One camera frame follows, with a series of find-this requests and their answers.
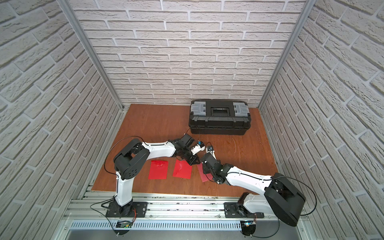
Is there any red envelope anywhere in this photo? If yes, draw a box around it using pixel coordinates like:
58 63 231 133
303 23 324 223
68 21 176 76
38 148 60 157
197 164 213 183
173 160 192 179
148 160 169 180

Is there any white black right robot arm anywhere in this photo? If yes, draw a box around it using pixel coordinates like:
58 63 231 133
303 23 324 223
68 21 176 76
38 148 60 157
202 153 306 227

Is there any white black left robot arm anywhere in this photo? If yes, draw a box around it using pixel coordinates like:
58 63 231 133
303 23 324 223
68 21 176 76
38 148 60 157
107 134 205 217

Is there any black plastic toolbox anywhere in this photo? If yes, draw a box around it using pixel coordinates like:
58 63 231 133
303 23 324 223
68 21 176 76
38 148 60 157
189 99 252 136

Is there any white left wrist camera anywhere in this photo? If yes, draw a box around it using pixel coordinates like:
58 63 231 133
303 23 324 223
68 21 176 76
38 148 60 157
191 141 205 155

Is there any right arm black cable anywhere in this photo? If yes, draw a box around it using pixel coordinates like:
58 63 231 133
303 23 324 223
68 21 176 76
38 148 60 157
203 141 318 239

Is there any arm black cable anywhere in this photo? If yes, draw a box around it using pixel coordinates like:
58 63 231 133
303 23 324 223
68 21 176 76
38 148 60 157
89 128 193 236
203 141 318 239

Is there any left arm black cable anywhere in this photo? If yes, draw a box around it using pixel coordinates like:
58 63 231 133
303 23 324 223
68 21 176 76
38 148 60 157
89 128 193 236

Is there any aluminium right corner post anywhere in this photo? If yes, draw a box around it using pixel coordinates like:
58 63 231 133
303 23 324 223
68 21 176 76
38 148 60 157
258 0 316 109

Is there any aluminium corner post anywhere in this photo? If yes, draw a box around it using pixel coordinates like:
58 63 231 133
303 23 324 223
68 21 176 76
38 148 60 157
58 0 124 111
258 0 316 109

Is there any aluminium left corner post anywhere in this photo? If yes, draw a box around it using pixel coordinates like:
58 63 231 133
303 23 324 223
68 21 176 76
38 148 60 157
58 0 124 111

